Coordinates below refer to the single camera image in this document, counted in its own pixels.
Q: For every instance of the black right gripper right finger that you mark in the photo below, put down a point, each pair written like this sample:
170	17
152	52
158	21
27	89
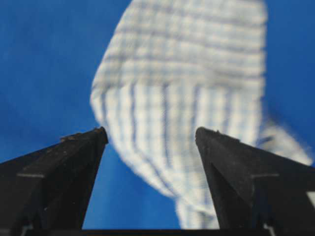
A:
255	192

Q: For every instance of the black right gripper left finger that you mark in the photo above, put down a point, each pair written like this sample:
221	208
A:
47	192

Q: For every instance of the white blue striped towel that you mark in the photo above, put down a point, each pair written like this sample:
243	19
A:
173	66

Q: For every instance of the blue table mat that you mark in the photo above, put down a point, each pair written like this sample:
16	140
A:
49	52

